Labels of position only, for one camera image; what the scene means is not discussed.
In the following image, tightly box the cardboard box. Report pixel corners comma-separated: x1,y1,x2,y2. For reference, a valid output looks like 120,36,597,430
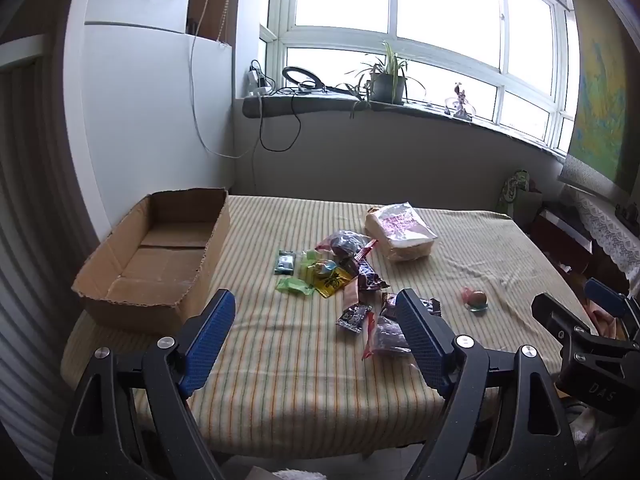
71,188,232,336

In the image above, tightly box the black cable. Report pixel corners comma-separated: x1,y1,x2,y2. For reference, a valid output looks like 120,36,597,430
257,87,302,153

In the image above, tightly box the grey windowsill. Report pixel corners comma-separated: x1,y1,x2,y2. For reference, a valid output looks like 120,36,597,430
242,95,566,161

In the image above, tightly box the wall map poster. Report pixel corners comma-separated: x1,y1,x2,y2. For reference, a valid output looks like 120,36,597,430
557,0,640,191

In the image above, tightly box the light green snack packet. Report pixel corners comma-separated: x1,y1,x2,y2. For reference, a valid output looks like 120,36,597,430
276,278,316,297

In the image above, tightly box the black and white snack packet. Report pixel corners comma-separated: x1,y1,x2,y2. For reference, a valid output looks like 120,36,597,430
336,304,373,333

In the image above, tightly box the white lace cloth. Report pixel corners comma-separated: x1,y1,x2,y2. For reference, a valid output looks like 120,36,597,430
570,187,640,281

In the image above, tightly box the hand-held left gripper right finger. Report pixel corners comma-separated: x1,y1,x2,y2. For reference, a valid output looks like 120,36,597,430
395,288,581,480

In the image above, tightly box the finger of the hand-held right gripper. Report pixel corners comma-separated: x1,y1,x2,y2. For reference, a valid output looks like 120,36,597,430
531,292,640,362
584,277,640,341

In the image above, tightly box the yellow snack packet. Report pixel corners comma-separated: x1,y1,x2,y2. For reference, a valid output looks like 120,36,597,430
312,265,358,298

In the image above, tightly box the white cable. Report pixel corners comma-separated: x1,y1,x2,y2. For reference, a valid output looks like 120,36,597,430
189,0,261,160

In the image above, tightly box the striped yellow table cloth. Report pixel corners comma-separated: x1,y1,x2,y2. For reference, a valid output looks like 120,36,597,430
60,195,596,461

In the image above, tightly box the dark wooden cabinet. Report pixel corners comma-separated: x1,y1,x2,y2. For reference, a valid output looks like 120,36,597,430
530,200,640,311

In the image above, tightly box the white window frame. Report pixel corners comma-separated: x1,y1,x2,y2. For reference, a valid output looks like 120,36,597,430
267,0,581,151

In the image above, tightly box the white charger with cables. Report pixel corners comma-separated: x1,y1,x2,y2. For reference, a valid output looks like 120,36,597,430
246,60,271,97

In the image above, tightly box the small figurine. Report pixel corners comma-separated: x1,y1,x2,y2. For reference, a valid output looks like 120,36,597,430
445,82,476,121

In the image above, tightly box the green patterned bag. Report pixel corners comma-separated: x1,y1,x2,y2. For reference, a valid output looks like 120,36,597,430
497,170,543,226

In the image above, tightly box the black ring light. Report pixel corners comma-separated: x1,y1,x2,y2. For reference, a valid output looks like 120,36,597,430
281,66,371,101

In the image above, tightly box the potted spider plant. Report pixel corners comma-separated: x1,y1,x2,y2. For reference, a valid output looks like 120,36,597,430
336,41,426,118

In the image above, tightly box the bagged sliced bread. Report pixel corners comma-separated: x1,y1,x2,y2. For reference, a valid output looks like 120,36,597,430
365,202,439,263

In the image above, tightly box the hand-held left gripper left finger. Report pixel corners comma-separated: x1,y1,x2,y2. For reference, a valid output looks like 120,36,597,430
52,289,236,480

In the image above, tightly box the clear bag of dark snacks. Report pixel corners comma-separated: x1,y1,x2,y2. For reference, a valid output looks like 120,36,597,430
315,230,371,261

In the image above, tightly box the brown chocolate bar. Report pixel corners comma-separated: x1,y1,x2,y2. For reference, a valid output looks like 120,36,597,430
355,257,390,292
382,292,442,318

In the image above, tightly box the clear red-edged snack bag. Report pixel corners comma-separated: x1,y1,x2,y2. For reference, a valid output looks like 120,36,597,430
362,310,413,361

